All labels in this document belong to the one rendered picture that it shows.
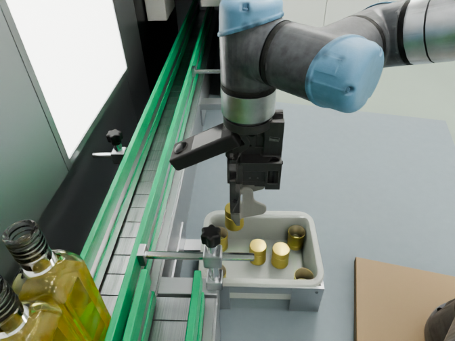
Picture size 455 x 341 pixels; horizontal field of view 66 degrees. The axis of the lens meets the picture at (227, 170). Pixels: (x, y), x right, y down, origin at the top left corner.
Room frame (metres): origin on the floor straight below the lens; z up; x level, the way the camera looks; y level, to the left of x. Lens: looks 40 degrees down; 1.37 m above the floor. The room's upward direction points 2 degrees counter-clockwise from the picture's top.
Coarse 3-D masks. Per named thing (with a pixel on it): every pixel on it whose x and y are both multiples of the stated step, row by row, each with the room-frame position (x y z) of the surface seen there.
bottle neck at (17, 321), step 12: (0, 276) 0.16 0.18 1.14; (0, 288) 0.15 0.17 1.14; (0, 300) 0.14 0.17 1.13; (12, 300) 0.15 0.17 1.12; (0, 312) 0.14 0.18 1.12; (12, 312) 0.14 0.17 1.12; (24, 312) 0.15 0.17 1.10; (0, 324) 0.14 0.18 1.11; (12, 324) 0.14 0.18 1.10; (24, 324) 0.14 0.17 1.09; (0, 336) 0.13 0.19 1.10
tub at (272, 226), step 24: (216, 216) 0.50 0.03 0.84; (264, 216) 0.49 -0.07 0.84; (288, 216) 0.49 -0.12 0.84; (240, 240) 0.49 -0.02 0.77; (264, 240) 0.48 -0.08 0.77; (312, 240) 0.42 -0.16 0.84; (240, 264) 0.42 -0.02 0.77; (264, 264) 0.42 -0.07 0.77; (288, 264) 0.42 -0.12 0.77; (312, 264) 0.38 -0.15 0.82
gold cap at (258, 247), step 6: (258, 240) 0.45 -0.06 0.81; (252, 246) 0.43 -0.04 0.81; (258, 246) 0.43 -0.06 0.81; (264, 246) 0.43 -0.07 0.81; (252, 252) 0.43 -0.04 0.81; (258, 252) 0.42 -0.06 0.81; (264, 252) 0.43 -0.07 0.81; (258, 258) 0.42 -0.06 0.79; (264, 258) 0.43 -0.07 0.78; (258, 264) 0.42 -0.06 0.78
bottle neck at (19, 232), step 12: (12, 228) 0.21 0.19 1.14; (24, 228) 0.21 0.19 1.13; (36, 228) 0.21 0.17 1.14; (12, 240) 0.20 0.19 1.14; (24, 240) 0.20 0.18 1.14; (36, 240) 0.20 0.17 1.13; (12, 252) 0.19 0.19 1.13; (24, 252) 0.19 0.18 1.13; (36, 252) 0.20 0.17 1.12; (48, 252) 0.21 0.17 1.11; (24, 264) 0.19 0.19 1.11; (36, 264) 0.19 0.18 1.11; (48, 264) 0.20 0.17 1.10; (36, 276) 0.19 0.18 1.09
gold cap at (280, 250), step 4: (276, 244) 0.44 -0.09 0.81; (280, 244) 0.44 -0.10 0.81; (284, 244) 0.44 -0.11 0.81; (272, 248) 0.43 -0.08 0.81; (276, 248) 0.43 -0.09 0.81; (280, 248) 0.43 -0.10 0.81; (284, 248) 0.43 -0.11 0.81; (288, 248) 0.43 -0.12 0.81; (272, 252) 0.42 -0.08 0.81; (276, 252) 0.42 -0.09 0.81; (280, 252) 0.42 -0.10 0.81; (284, 252) 0.42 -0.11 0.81; (288, 252) 0.42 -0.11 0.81; (272, 256) 0.42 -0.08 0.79; (276, 256) 0.41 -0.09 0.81; (280, 256) 0.41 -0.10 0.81; (284, 256) 0.41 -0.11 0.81; (288, 256) 0.42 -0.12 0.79; (272, 260) 0.42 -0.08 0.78; (276, 260) 0.41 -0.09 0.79; (280, 260) 0.41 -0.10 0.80; (284, 260) 0.41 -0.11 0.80; (272, 264) 0.42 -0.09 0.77; (276, 264) 0.41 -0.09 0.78; (280, 264) 0.41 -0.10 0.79; (284, 264) 0.41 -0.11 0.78; (276, 268) 0.41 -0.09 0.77; (280, 268) 0.41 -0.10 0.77
